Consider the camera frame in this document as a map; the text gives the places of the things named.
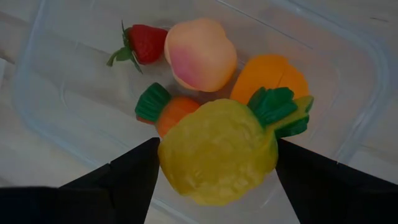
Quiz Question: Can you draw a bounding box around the toy orange fruit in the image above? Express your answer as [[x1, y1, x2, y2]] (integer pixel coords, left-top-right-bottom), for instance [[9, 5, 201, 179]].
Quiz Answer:
[[229, 54, 311, 106]]

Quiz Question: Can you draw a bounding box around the red toy strawberry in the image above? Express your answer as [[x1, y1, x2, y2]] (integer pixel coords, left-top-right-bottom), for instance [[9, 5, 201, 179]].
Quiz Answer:
[[106, 20, 169, 75]]

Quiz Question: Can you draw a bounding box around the toy peach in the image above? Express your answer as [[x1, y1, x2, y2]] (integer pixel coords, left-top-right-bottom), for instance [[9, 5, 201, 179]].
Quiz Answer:
[[164, 17, 239, 93]]

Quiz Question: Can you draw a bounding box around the yellow toy pineapple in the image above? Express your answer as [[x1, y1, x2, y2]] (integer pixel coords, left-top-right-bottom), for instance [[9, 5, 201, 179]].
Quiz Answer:
[[157, 86, 315, 207]]

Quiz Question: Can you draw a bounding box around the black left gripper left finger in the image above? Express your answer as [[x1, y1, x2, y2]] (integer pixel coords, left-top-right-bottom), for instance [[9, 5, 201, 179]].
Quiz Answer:
[[58, 136, 161, 224]]

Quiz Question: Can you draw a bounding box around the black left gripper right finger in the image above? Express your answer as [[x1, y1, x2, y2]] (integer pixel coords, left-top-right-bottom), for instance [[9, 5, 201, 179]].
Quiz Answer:
[[275, 138, 398, 224]]

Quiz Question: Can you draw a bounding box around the orange toy carrot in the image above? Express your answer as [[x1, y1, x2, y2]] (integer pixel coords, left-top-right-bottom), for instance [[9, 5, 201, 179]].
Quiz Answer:
[[134, 82, 201, 139]]

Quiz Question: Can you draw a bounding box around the clear plastic tupperware container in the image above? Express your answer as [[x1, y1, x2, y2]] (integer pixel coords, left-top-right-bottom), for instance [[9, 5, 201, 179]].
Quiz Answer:
[[12, 0, 392, 224]]

